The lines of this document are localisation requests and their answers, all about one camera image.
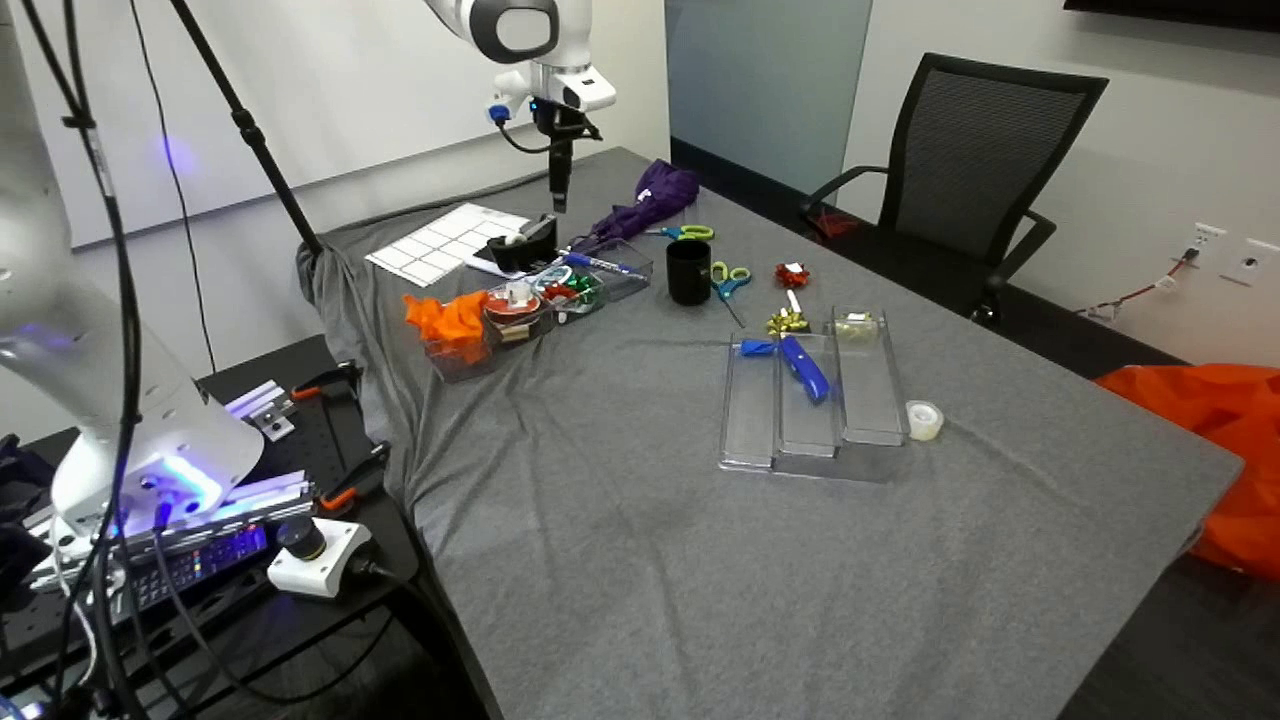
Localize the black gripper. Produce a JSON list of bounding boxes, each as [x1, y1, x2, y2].
[[526, 91, 602, 219]]

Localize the black cup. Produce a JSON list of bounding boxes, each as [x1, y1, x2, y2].
[[662, 235, 715, 309]]

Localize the black open tray box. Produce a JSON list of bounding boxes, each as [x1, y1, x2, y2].
[[477, 212, 562, 275]]

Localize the clear flat plastic box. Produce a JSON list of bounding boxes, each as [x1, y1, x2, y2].
[[562, 242, 656, 319]]

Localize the purple folded umbrella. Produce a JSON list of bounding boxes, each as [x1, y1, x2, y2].
[[578, 157, 702, 254]]

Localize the white label sheet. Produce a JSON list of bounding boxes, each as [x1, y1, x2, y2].
[[364, 198, 531, 292]]

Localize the red round bowl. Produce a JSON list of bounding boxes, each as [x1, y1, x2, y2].
[[481, 285, 551, 349]]

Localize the orange cloth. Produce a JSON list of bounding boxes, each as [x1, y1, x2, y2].
[[401, 287, 501, 372]]

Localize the green yellow scissors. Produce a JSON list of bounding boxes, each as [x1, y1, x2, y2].
[[702, 254, 759, 333]]

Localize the clear plastic container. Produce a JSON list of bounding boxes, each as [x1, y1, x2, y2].
[[416, 333, 503, 384]]

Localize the frosted glass panel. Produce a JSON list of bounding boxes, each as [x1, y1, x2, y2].
[[662, 0, 874, 198]]

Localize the gold gift bow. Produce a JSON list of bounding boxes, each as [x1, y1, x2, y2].
[[763, 298, 815, 340]]

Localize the blue clip tool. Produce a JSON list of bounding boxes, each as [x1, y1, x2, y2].
[[777, 333, 836, 409]]

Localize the black tripod pole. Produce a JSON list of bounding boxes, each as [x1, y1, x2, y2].
[[167, 0, 325, 254]]

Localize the clear plastic tray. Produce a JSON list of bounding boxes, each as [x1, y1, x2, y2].
[[715, 298, 915, 488]]

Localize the grey tablecloth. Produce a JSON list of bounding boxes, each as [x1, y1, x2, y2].
[[294, 144, 1246, 720]]

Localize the black mesh office chair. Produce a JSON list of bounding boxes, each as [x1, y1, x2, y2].
[[798, 51, 1111, 325]]

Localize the white tape roll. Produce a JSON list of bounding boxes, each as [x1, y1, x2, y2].
[[903, 395, 953, 446]]

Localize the white emergency stop button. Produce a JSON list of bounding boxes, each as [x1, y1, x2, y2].
[[265, 511, 374, 605]]

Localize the metal robot mounting base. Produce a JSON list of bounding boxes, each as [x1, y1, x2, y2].
[[23, 463, 321, 632]]

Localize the black robot cart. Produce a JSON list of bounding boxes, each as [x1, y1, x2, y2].
[[0, 333, 473, 720]]

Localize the orange fabric bag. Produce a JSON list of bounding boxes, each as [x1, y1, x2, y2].
[[1097, 359, 1280, 584]]

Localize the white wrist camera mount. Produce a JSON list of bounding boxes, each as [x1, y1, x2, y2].
[[562, 69, 621, 112]]

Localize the white wall whiteboard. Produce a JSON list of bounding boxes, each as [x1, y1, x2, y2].
[[0, 0, 554, 252]]

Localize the orange handled clamp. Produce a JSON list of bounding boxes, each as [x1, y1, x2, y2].
[[283, 364, 364, 409], [315, 446, 392, 519]]

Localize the silver metal bracket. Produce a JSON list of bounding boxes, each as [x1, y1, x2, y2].
[[220, 375, 301, 445]]

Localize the thin black wall cable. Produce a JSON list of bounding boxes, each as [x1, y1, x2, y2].
[[122, 0, 224, 379]]

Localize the socket power cable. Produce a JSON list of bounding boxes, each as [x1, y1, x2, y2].
[[1075, 247, 1203, 329]]

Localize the black wall television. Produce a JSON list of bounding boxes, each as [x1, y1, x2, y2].
[[1059, 0, 1280, 41]]

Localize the white wall socket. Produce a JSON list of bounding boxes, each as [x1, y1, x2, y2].
[[1184, 214, 1230, 271]]

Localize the white wall plate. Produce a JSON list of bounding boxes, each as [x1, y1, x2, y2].
[[1215, 235, 1280, 292]]

